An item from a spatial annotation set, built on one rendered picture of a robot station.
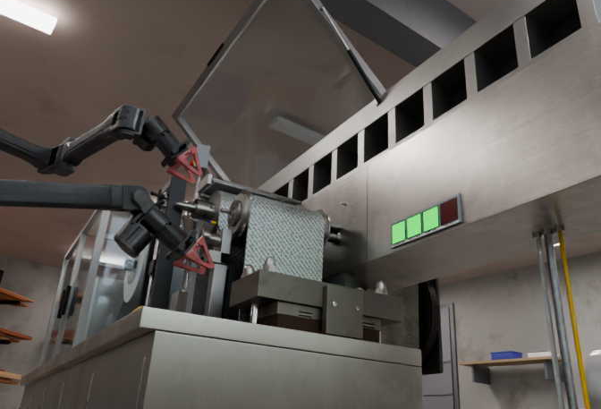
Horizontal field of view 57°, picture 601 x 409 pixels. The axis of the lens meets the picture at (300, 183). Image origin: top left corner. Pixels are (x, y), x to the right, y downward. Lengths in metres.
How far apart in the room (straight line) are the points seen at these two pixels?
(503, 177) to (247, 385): 0.67
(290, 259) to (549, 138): 0.73
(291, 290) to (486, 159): 0.52
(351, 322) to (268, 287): 0.22
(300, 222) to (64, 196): 0.63
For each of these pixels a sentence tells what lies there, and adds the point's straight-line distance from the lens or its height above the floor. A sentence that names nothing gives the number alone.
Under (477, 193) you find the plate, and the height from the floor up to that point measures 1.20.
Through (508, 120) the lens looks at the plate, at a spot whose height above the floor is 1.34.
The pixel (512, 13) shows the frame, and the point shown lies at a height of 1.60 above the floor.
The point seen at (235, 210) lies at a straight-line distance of 1.52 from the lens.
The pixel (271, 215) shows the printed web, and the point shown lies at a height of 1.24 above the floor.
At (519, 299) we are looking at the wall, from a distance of 8.32.
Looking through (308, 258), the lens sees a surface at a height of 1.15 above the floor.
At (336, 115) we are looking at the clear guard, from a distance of 1.90.
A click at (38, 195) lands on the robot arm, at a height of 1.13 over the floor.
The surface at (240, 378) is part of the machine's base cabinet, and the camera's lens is 1.12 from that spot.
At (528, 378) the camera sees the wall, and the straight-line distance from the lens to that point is 8.15.
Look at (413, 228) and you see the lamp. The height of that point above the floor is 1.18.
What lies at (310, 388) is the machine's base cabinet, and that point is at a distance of 1.19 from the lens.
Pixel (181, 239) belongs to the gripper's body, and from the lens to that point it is 1.37.
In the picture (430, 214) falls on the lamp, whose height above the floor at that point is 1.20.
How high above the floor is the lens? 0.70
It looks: 24 degrees up
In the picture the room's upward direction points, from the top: 4 degrees clockwise
